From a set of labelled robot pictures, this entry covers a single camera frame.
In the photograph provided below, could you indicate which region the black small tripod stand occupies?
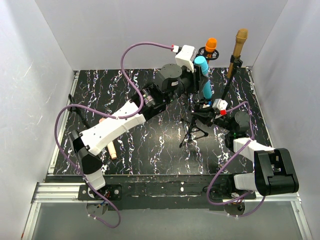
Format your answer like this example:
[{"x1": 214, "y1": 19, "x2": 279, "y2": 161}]
[{"x1": 178, "y1": 98, "x2": 211, "y2": 149}]

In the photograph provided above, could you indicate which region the blue toy microphone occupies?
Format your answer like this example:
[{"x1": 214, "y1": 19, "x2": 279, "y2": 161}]
[{"x1": 194, "y1": 56, "x2": 212, "y2": 100}]

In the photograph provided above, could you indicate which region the black tripod shock-mount stand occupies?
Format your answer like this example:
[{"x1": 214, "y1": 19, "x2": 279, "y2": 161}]
[{"x1": 196, "y1": 46, "x2": 220, "y2": 61}]

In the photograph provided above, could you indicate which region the orange toy microphone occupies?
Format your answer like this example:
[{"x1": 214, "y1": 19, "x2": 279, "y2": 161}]
[{"x1": 205, "y1": 37, "x2": 217, "y2": 52}]

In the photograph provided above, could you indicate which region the black round-base clamp stand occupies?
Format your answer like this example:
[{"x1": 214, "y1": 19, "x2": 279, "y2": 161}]
[{"x1": 221, "y1": 55, "x2": 243, "y2": 100}]

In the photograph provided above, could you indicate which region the gold toy microphone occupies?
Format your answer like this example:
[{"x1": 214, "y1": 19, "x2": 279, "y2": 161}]
[{"x1": 227, "y1": 28, "x2": 249, "y2": 79}]

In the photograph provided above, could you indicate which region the pink toy microphone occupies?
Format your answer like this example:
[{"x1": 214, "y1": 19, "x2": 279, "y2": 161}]
[{"x1": 98, "y1": 118, "x2": 118, "y2": 160}]

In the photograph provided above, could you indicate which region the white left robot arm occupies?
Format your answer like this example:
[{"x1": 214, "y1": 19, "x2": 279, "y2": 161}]
[{"x1": 68, "y1": 63, "x2": 208, "y2": 191}]

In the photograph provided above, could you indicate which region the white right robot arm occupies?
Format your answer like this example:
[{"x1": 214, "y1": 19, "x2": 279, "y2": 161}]
[{"x1": 191, "y1": 99, "x2": 299, "y2": 196}]

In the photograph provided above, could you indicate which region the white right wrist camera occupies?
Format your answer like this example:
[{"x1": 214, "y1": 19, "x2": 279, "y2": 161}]
[{"x1": 212, "y1": 98, "x2": 228, "y2": 116}]

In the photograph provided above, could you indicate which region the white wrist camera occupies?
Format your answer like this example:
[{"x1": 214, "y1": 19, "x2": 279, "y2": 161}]
[
  {"x1": 212, "y1": 98, "x2": 228, "y2": 116},
  {"x1": 171, "y1": 45, "x2": 196, "y2": 73}
]

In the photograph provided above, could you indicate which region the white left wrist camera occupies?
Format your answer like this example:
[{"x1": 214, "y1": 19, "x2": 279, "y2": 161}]
[{"x1": 171, "y1": 45, "x2": 196, "y2": 73}]

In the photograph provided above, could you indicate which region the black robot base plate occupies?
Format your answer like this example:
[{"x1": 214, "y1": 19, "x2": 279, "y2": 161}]
[{"x1": 77, "y1": 173, "x2": 251, "y2": 213}]

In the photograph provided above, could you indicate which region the aluminium frame rail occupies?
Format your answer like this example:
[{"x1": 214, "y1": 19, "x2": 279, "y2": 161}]
[{"x1": 21, "y1": 71, "x2": 81, "y2": 240}]

